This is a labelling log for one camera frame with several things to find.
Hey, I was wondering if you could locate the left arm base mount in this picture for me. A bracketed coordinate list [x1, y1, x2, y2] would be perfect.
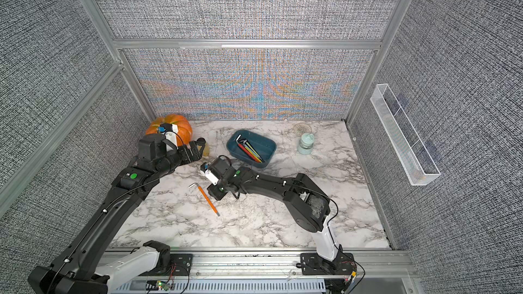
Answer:
[142, 240, 193, 276]

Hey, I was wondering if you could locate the orange pumpkin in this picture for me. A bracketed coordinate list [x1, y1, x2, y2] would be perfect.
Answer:
[146, 114, 193, 146]

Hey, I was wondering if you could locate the clear acrylic wall tray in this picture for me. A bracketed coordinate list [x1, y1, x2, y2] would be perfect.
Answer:
[370, 84, 441, 186]

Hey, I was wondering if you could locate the woven round coaster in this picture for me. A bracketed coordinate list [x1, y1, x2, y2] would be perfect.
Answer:
[293, 122, 313, 137]

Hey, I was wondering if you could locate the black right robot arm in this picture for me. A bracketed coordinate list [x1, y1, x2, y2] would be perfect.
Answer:
[200, 156, 339, 263]

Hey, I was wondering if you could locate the yellow jar with black lid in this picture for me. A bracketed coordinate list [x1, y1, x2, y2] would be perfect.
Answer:
[202, 143, 210, 157]

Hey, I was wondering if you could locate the teal plastic storage box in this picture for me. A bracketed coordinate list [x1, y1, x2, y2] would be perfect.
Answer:
[226, 129, 276, 169]

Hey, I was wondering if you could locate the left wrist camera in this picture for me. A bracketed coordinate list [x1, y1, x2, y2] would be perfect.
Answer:
[158, 122, 178, 147]

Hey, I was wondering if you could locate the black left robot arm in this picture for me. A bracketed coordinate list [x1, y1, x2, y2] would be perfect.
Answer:
[28, 133, 206, 293]

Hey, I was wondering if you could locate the yellow handled hex key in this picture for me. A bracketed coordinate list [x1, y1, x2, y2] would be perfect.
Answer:
[249, 143, 264, 163]

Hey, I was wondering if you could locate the white slotted cable duct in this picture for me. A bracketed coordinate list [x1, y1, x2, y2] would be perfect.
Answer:
[113, 279, 327, 293]

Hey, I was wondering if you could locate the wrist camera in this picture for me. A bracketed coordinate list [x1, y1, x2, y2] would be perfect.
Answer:
[158, 122, 178, 147]
[200, 163, 219, 186]

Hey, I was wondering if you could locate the mint green glass bottle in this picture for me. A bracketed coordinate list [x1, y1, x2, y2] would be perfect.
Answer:
[297, 133, 315, 155]

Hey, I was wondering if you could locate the orange handled hex key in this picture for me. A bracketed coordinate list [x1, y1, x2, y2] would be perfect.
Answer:
[189, 182, 221, 216]

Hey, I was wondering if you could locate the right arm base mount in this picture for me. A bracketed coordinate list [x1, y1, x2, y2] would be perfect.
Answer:
[296, 251, 358, 276]

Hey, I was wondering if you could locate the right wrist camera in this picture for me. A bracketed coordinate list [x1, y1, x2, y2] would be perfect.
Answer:
[200, 163, 219, 186]

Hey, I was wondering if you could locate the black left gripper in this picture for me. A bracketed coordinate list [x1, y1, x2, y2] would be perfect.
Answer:
[155, 140, 205, 178]

